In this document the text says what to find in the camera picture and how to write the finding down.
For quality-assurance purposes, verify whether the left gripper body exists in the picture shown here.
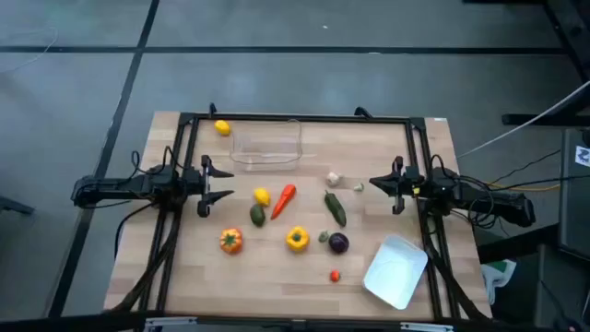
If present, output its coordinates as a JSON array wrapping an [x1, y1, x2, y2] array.
[[182, 155, 214, 219]]

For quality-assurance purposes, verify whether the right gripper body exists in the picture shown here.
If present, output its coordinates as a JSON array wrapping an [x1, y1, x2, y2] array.
[[391, 155, 425, 216]]

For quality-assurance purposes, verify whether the dark green avocado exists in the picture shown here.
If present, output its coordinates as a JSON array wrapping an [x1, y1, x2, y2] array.
[[249, 203, 267, 228]]

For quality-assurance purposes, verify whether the orange tomato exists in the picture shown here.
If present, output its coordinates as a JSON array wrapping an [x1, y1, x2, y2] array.
[[218, 227, 244, 255]]

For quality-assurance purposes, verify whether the orange-red carrot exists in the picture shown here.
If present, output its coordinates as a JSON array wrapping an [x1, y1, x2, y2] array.
[[270, 184, 298, 221]]

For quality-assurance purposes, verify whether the dark purple eggplant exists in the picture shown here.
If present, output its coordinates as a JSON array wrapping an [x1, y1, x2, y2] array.
[[327, 231, 350, 255]]

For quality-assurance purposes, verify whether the yellow bell pepper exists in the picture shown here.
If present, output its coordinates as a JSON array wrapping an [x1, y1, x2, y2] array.
[[285, 225, 311, 253]]

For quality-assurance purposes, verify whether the clear plastic bin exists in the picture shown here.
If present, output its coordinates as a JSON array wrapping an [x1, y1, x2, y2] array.
[[229, 118, 304, 173]]

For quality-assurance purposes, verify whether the white rectangular tray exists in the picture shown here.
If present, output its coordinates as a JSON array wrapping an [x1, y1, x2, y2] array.
[[361, 233, 430, 311]]

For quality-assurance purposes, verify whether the white and green cloth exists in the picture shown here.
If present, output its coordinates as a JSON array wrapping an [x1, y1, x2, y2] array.
[[481, 258, 517, 305]]

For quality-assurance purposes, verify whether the black cabinet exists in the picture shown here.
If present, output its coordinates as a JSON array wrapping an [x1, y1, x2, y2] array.
[[557, 127, 590, 262]]

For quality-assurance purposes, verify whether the black stand foot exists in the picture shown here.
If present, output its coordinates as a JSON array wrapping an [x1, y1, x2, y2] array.
[[0, 196, 36, 217]]

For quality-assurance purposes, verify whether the black metal stand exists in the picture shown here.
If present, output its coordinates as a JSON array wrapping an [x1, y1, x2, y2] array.
[[463, 0, 590, 128]]

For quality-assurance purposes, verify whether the single black cable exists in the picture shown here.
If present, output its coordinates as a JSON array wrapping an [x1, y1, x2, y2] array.
[[113, 201, 156, 260]]

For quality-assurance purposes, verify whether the black aluminium table frame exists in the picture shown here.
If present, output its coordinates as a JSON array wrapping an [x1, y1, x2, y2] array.
[[137, 112, 462, 324]]

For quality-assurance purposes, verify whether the black cable bundle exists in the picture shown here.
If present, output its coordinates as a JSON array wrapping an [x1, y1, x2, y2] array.
[[103, 197, 185, 314], [423, 216, 492, 322]]

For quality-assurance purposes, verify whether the yellow cable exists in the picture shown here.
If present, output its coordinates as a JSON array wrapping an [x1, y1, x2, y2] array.
[[486, 181, 561, 193]]

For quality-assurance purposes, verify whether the silver metal bracket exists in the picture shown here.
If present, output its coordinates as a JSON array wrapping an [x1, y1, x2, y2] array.
[[399, 321, 455, 332], [145, 315, 198, 331]]

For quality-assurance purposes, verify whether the thin white cable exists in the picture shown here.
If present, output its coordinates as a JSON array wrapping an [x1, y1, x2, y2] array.
[[0, 26, 60, 75]]

